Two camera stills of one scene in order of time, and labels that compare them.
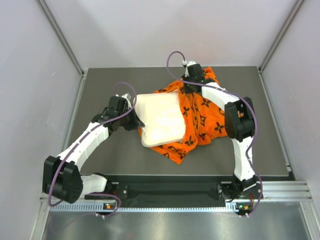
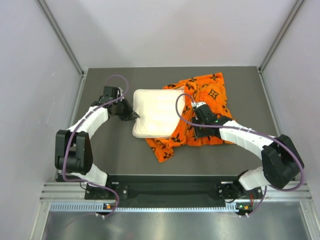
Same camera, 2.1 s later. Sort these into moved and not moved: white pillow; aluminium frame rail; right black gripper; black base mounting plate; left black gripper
Moved: white pillow; right black gripper; left black gripper
Not moved: black base mounting plate; aluminium frame rail
